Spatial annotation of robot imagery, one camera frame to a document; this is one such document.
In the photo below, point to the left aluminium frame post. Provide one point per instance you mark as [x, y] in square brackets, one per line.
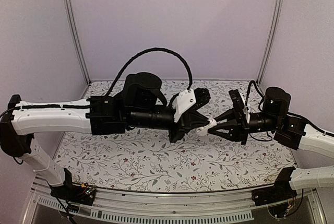
[76, 40]

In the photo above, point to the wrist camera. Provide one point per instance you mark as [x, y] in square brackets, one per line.
[239, 105]
[189, 99]

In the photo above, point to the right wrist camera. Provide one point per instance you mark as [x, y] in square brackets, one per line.
[239, 105]

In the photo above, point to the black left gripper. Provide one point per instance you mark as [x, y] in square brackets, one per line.
[196, 120]

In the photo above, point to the right aluminium frame post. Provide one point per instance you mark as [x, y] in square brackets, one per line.
[270, 40]

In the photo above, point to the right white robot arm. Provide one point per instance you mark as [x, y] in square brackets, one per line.
[315, 140]

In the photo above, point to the white earbud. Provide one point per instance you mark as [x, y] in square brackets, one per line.
[202, 131]

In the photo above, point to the floral patterned mat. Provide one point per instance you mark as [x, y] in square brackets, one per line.
[144, 160]

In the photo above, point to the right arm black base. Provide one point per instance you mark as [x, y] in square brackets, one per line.
[280, 191]

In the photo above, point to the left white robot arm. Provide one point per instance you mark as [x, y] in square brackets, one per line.
[23, 119]

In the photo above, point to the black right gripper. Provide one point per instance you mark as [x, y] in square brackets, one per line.
[239, 130]

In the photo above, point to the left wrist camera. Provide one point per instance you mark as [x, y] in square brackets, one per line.
[189, 99]

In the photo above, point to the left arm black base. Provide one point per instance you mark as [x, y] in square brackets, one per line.
[74, 193]

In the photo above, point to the aluminium frame post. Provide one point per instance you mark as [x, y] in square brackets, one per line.
[270, 40]
[76, 40]

